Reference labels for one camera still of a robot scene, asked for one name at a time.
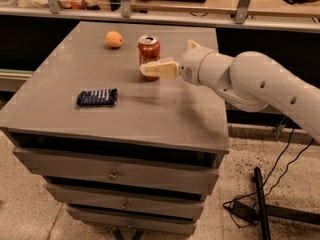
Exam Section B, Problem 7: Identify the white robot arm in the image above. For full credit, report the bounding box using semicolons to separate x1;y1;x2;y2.
140;40;320;143

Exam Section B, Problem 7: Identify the grey drawer cabinet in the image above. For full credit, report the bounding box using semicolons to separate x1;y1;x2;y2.
1;22;229;224

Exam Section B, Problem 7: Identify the middle grey drawer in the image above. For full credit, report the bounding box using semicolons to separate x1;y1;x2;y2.
46;183;204;221

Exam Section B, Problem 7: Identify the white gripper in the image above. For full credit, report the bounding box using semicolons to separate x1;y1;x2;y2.
140;39;213;85

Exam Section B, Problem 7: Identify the red coke can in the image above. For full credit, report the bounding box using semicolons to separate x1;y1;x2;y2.
138;35;160;65

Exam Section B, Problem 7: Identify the black power adapter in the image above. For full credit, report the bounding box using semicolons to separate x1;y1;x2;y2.
231;201;259;223

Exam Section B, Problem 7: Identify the dark blue snack bag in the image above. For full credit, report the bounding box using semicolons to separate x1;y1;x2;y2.
76;89;118;107

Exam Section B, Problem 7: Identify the grey metal bracket right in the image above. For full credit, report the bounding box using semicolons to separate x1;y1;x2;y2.
234;0;251;24

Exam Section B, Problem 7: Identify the bottom grey drawer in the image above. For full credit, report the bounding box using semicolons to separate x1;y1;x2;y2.
67;206;196;235

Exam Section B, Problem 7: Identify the grey drawer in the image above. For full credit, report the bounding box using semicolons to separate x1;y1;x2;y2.
13;147;218;195
46;183;204;221
67;206;196;235

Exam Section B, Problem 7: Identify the orange fruit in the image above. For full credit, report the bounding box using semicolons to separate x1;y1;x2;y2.
105;31;123;48

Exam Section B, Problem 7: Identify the top grey drawer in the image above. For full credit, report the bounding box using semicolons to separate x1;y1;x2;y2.
13;147;218;195

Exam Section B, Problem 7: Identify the black metal floor stand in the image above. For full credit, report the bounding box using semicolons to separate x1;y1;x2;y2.
254;167;320;240

